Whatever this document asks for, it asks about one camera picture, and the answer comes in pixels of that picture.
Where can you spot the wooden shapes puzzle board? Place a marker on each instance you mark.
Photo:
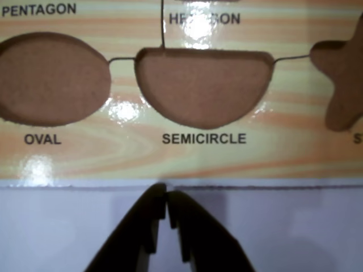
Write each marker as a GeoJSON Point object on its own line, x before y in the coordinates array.
{"type": "Point", "coordinates": [198, 158]}

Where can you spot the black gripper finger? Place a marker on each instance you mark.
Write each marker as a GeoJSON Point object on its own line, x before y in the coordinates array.
{"type": "Point", "coordinates": [210, 243]}
{"type": "Point", "coordinates": [133, 232]}

